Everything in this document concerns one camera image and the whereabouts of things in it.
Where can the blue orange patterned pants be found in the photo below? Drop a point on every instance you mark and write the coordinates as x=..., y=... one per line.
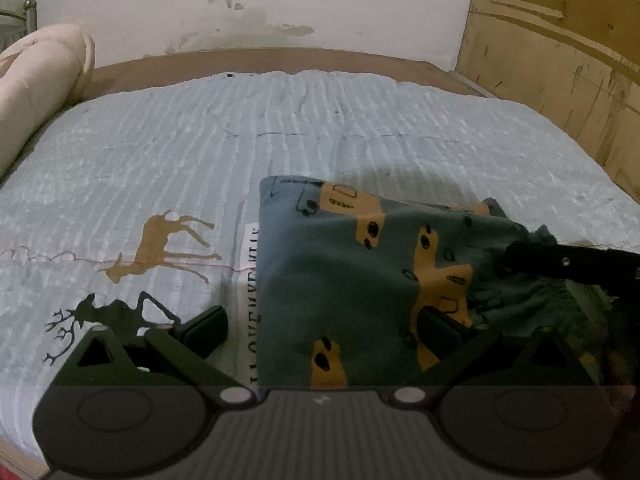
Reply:
x=343, y=274

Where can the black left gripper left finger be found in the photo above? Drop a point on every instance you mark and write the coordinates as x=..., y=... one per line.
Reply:
x=164, y=355

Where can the grey metal headboard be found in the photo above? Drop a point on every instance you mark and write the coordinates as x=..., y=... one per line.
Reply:
x=23, y=24

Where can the plywood wardrobe panel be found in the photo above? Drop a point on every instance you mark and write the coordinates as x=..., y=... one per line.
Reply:
x=574, y=61

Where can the light blue deer bedspread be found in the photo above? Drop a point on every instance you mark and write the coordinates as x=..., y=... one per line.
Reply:
x=537, y=173

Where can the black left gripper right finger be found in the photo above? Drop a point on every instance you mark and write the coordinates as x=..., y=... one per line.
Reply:
x=467, y=357

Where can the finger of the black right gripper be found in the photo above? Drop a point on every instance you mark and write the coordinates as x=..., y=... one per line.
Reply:
x=607, y=268

